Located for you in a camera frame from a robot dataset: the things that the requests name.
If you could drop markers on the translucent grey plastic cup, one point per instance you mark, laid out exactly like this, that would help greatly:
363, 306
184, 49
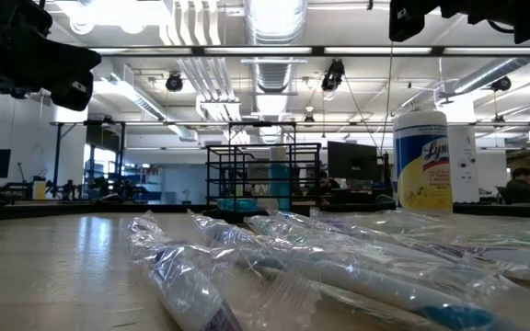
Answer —
258, 181

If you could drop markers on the person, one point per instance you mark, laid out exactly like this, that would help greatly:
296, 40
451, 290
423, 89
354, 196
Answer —
325, 186
520, 188

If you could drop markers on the Lysol wipes canister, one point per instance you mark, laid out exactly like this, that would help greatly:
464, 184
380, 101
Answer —
423, 174

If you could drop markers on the blue toothbrush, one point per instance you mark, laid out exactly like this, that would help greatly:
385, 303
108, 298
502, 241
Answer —
384, 289
522, 264

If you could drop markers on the black monitor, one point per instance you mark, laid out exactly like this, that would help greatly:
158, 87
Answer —
352, 161

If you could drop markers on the yellow container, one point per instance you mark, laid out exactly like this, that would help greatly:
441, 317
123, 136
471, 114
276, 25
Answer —
39, 190

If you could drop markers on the teal toothpaste tube white cap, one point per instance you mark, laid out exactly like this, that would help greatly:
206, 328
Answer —
237, 205
279, 184

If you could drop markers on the black ceiling spotlight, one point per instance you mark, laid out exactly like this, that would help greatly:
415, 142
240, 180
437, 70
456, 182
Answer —
502, 84
174, 83

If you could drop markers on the black overhead camera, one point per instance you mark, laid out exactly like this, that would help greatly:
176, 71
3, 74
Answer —
334, 76

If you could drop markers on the purple toothbrush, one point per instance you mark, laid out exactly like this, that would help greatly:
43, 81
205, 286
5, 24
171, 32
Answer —
187, 285

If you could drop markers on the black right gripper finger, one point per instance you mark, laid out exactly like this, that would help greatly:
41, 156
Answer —
410, 18

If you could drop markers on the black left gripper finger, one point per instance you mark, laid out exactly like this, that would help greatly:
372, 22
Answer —
74, 94
58, 62

